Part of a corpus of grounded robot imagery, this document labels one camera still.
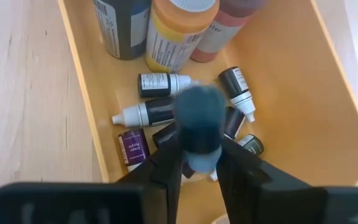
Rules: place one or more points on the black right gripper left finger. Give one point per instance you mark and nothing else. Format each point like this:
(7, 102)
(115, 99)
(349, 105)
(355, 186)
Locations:
(154, 193)

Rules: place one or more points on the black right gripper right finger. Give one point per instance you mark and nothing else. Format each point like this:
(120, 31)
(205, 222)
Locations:
(259, 193)

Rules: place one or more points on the small dark food coloring bottle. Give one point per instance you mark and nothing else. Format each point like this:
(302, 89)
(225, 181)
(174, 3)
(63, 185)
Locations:
(154, 84)
(148, 114)
(236, 87)
(199, 118)
(134, 147)
(233, 122)
(252, 144)

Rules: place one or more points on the yellow plastic bin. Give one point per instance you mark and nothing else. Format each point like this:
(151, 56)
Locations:
(291, 109)

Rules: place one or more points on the large yellow food coloring bottle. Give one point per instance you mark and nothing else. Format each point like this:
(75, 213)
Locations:
(172, 40)

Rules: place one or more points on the large red food coloring bottle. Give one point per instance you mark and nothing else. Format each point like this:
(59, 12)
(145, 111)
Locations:
(216, 37)

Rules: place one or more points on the large purple food coloring bottle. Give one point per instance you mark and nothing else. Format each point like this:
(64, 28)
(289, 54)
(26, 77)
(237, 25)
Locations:
(123, 31)

